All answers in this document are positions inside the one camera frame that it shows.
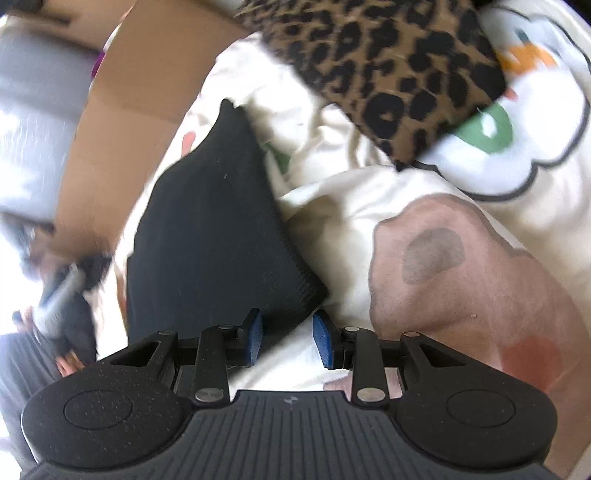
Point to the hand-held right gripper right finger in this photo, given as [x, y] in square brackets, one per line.
[323, 341]

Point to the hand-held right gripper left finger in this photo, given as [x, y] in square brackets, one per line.
[254, 337]

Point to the cream bear print blanket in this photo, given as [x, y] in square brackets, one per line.
[346, 207]

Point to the person's left hand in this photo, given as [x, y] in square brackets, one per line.
[70, 362]

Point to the folded cardboard sheet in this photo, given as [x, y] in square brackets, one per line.
[129, 92]

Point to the black shorts bear print panels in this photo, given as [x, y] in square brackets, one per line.
[207, 230]

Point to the leopard print garment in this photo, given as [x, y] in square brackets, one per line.
[369, 69]

